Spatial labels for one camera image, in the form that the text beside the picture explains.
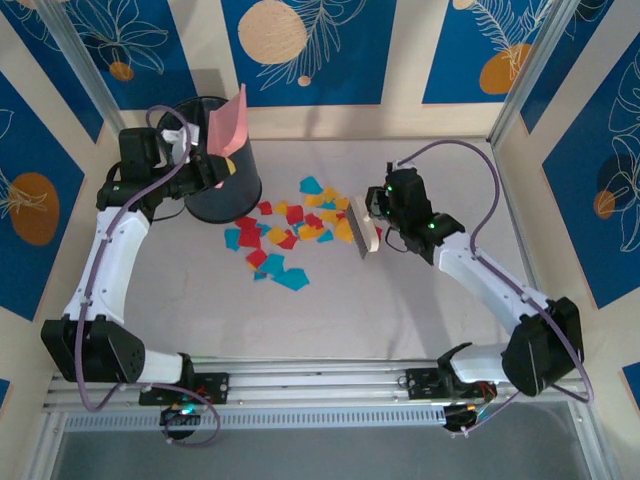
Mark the purple cable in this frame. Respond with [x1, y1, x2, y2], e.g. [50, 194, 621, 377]
[397, 139, 596, 436]
[73, 104, 221, 447]

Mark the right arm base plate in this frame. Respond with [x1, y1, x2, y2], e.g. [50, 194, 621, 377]
[405, 367, 497, 401]

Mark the slotted grey cable duct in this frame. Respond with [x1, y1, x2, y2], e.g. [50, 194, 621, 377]
[62, 405, 449, 432]

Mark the white hand brush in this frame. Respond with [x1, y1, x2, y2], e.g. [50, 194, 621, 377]
[347, 194, 384, 261]

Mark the aluminium frame post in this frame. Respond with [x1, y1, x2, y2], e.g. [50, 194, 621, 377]
[487, 0, 576, 149]
[34, 0, 141, 159]

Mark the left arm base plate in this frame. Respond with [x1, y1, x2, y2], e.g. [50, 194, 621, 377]
[138, 372, 231, 406]

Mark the black trash bin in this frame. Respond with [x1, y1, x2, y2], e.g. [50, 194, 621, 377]
[155, 97, 264, 225]

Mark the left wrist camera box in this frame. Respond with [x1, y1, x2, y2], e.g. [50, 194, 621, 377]
[160, 127, 201, 161]

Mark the aluminium rail beam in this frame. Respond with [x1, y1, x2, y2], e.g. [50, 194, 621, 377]
[42, 357, 594, 414]

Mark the plastic bin liner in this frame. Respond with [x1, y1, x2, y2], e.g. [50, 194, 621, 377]
[162, 99, 221, 151]

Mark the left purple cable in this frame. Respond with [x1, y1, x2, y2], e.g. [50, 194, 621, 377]
[73, 104, 221, 447]

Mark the pink plastic dustpan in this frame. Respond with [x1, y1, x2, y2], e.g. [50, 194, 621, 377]
[207, 82, 249, 191]

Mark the aluminium frame leg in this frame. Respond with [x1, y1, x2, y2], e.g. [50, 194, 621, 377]
[569, 404, 619, 480]
[27, 412, 69, 480]

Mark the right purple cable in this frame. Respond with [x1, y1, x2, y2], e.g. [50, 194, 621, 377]
[397, 139, 596, 436]

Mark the black controller board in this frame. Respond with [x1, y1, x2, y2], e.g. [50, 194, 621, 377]
[443, 403, 494, 435]
[159, 403, 204, 442]

